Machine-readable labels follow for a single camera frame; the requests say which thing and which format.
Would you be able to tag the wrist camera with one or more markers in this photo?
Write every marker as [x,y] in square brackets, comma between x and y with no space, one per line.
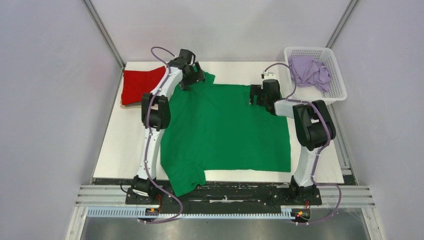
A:
[268,76]
[188,56]

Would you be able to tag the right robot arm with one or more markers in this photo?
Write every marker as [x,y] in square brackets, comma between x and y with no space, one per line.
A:
[314,130]

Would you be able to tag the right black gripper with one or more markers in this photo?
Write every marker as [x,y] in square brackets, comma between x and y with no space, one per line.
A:
[256,90]

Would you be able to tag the green t-shirt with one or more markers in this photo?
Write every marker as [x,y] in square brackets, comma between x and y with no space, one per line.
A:
[213,127]

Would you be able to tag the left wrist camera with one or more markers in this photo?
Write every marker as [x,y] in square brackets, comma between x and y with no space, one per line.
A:
[188,56]

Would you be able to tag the crumpled purple t-shirt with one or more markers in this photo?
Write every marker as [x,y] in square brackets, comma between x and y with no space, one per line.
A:
[306,71]

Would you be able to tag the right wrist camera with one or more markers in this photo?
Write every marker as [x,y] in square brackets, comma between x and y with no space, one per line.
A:
[268,76]

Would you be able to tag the white slotted cable duct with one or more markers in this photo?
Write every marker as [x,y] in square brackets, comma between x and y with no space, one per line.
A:
[143,213]

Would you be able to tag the aluminium corner post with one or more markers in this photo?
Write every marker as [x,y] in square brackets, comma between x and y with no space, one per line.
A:
[350,8]
[96,18]

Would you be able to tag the right aluminium corner post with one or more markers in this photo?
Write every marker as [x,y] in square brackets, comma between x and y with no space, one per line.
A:
[350,8]

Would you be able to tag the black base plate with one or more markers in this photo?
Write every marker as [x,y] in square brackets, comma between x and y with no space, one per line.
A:
[217,197]

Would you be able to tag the left aluminium corner post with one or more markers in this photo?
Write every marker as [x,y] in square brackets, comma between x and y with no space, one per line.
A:
[96,18]

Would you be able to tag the white plastic basket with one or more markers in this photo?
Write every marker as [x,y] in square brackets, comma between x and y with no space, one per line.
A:
[337,90]

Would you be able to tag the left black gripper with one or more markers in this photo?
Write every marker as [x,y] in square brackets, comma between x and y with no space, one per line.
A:
[184,84]

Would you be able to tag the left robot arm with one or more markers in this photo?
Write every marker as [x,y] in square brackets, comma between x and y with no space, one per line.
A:
[156,117]

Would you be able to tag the folded red t-shirt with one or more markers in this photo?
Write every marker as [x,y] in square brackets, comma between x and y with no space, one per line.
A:
[136,83]

